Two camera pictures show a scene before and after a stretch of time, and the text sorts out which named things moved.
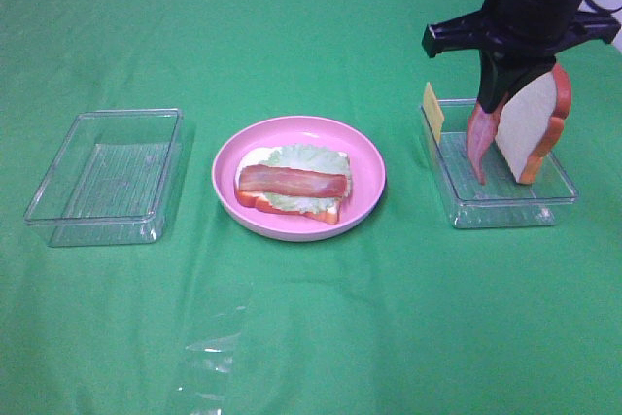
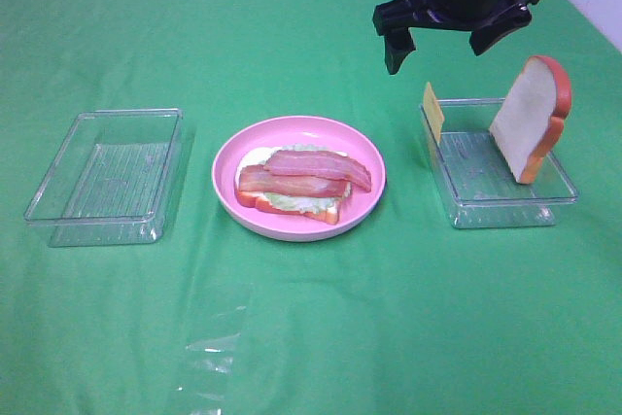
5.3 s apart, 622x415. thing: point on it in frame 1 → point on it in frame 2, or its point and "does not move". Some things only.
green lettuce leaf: (314, 157) does not move
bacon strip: (259, 178) does not move
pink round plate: (367, 180) does not move
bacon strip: (480, 130) → (320, 164)
